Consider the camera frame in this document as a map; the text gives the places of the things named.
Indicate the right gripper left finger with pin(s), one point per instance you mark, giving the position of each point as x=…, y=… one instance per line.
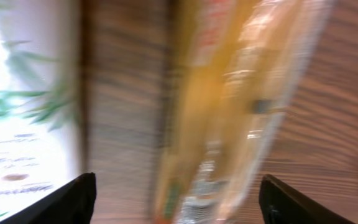
x=71, y=204

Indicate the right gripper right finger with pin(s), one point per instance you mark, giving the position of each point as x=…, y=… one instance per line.
x=282, y=204

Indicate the orange pasta packet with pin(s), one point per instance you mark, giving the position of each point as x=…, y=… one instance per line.
x=234, y=67

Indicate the white tube with gold cap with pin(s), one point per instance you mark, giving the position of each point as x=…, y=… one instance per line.
x=39, y=111

